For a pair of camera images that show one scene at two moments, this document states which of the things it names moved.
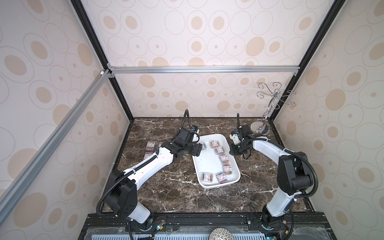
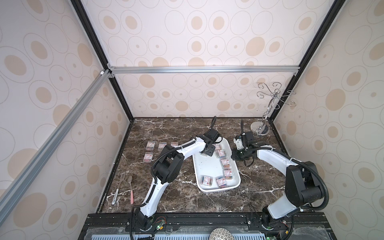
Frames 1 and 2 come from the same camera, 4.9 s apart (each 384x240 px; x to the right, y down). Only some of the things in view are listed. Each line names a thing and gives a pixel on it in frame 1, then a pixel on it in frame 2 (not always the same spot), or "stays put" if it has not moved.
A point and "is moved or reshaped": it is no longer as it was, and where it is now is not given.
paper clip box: (221, 178) is moved or reshaped
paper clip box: (150, 145) stays put
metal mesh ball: (220, 233) stays put
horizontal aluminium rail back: (137, 70) stays put
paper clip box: (147, 154) stays put
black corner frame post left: (88, 24) stays put
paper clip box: (219, 150) is moved or reshaped
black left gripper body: (193, 148) to (210, 151)
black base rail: (292, 225) stays put
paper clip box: (224, 159) is moved or reshaped
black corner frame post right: (320, 35) stays put
